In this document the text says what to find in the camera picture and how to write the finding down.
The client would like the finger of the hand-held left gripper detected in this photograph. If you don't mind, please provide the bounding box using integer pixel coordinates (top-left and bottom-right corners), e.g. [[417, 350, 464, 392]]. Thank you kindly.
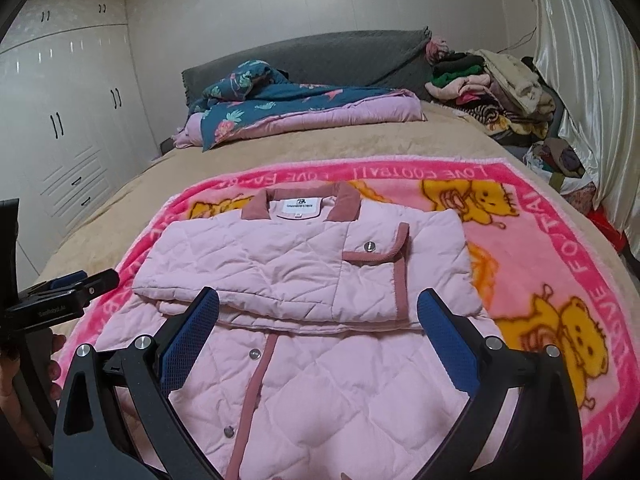
[[47, 268, 121, 311], [19, 270, 88, 297]]

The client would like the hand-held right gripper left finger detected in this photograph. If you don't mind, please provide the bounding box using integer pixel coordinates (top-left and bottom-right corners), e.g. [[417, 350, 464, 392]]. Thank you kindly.
[[52, 286, 223, 480]]

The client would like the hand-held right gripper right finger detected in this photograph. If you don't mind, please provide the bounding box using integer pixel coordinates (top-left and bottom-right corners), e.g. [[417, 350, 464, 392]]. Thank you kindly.
[[416, 287, 583, 480]]

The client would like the pink quilted jacket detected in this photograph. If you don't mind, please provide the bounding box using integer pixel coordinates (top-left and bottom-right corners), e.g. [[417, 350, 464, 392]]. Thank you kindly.
[[92, 182, 506, 480]]

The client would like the pile of folded clothes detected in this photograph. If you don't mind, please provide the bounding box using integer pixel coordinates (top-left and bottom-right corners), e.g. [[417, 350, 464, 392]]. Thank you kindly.
[[425, 49, 561, 141]]

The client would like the person's left hand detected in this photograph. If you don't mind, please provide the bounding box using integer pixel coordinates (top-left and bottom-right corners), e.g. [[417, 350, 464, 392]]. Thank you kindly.
[[0, 332, 67, 461]]

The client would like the pink cartoon printed blanket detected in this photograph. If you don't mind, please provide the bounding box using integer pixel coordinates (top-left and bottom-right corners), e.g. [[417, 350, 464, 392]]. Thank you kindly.
[[52, 157, 640, 480]]

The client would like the white wardrobe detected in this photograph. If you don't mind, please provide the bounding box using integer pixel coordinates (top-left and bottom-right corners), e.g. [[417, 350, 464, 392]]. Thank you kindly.
[[0, 0, 158, 256]]

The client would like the red cloth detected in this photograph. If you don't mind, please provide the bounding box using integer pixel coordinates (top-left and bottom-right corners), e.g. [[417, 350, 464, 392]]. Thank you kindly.
[[585, 207, 640, 261]]

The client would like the beige bed cover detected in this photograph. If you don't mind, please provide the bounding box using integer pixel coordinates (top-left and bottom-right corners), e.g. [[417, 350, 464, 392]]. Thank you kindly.
[[42, 97, 640, 411]]

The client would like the dark blue floral quilt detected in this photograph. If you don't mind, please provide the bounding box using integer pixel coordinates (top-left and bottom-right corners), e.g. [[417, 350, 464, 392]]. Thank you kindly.
[[172, 59, 427, 153]]

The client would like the pink floral cloth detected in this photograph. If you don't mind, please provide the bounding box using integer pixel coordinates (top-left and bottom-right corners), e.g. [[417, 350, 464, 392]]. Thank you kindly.
[[425, 36, 451, 66]]

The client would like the white satin curtain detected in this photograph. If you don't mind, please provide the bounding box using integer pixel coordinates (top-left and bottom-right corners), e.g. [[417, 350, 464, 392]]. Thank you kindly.
[[530, 0, 640, 251]]

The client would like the grey padded headboard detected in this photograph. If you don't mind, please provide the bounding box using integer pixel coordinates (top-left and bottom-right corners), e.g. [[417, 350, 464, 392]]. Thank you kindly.
[[181, 27, 433, 111]]

